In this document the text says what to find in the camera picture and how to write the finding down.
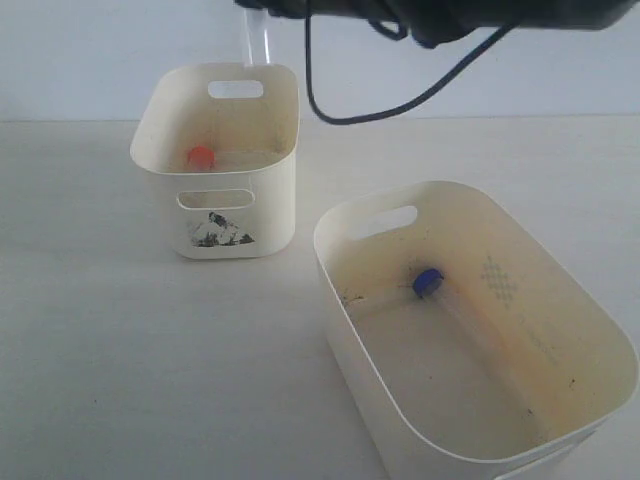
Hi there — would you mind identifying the blue-capped tube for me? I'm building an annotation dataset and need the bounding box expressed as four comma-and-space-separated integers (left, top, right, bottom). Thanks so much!
412, 268, 500, 363

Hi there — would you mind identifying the orange-capped tube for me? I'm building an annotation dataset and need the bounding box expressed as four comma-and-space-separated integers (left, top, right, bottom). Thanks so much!
185, 146, 281, 173
242, 9, 272, 67

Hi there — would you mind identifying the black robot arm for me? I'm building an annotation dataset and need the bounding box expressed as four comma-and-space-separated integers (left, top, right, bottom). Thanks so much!
236, 0, 636, 49

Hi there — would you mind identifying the black cable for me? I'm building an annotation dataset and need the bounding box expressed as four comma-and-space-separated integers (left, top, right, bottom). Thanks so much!
302, 9, 521, 126

